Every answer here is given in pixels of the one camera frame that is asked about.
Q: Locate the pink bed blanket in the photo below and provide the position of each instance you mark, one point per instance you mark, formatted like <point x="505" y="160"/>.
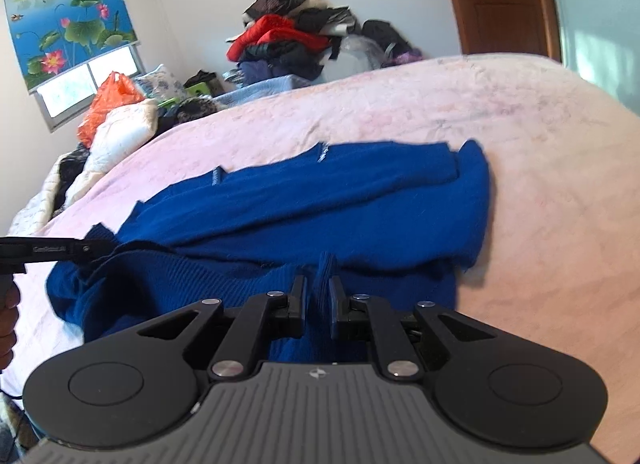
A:
<point x="525" y="143"/>

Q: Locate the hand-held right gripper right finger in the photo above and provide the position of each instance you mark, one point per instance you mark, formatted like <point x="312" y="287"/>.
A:
<point x="334" y="301"/>

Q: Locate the light blue blanket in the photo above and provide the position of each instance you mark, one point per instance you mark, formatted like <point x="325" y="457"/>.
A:
<point x="265" y="89"/>

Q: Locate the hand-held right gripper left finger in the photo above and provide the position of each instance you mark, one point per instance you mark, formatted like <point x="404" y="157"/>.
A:
<point x="299" y="296"/>

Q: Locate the green box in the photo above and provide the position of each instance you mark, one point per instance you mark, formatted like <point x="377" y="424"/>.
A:
<point x="200" y="89"/>

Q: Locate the frosted glass wardrobe door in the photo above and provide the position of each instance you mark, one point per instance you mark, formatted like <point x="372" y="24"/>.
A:
<point x="600" y="23"/>

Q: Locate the lotus print roller blind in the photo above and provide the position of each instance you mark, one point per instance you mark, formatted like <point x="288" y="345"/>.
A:
<point x="65" y="18"/>

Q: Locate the pile of clothes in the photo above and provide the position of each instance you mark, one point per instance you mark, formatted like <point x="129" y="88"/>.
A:
<point x="285" y="38"/>

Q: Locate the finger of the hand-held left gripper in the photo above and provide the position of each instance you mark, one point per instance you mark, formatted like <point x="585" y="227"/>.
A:
<point x="60" y="249"/>

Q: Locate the person's left hand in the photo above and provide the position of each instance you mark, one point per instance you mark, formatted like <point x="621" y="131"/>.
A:
<point x="9" y="329"/>

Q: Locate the blue beaded sweater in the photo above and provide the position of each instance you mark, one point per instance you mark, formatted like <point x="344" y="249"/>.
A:
<point x="310" y="214"/>

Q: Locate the white patterned quilt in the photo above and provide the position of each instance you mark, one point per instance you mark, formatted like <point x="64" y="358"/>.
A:
<point x="40" y="199"/>

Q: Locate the white quilted jacket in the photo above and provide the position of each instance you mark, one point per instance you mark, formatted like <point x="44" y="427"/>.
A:
<point x="122" y="133"/>

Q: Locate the clear plastic bag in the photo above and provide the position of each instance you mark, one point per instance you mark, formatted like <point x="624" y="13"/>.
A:
<point x="357" y="53"/>

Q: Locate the black bag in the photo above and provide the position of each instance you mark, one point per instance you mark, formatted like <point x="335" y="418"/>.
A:
<point x="385" y="36"/>

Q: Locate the floral pillow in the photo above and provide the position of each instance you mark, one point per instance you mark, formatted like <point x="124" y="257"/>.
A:
<point x="162" y="83"/>

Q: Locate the window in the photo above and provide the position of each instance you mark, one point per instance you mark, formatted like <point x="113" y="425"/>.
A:
<point x="75" y="86"/>

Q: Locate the orange plastic bag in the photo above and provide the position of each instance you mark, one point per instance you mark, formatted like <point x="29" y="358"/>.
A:
<point x="107" y="103"/>

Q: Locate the purple bag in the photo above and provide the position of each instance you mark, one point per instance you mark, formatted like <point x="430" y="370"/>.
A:
<point x="402" y="58"/>

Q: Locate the dark patterned cloth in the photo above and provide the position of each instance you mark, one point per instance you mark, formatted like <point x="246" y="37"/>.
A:
<point x="192" y="111"/>

